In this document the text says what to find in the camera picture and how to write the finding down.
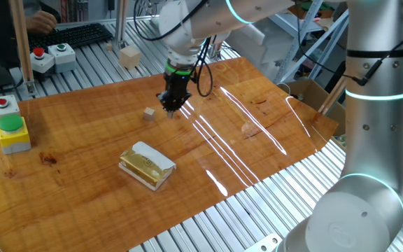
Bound cardboard box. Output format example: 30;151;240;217
278;78;348;137

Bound metal shelf frame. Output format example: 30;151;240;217
269;8;350;85

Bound white foam blocks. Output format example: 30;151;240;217
229;19;294;80

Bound gold tissue pack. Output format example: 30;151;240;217
118;141;177;192

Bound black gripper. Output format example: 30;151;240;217
156;71;192;119

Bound large wooden cube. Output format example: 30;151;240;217
118;45;142;70

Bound green flange ring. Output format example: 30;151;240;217
164;60;194;76

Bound grey box small green button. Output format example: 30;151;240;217
47;43;77;74

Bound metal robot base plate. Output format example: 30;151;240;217
243;232;283;252

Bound glossy wood grain mat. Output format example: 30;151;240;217
0;57;339;252

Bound white box red button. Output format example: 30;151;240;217
0;94;21;136

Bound small wooden block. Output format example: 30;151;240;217
143;106;156;122

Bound yellow box green button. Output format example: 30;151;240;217
0;114;32;155

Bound grey box red button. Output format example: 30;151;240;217
29;47;56;75

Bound aluminium frame post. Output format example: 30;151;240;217
113;0;129;50

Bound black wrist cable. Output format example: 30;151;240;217
133;0;215;99

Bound black keyboard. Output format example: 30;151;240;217
28;22;114;53

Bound wood coloured post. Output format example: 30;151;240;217
318;75;348;116
8;0;36;96

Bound person hand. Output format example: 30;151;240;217
25;10;58;35

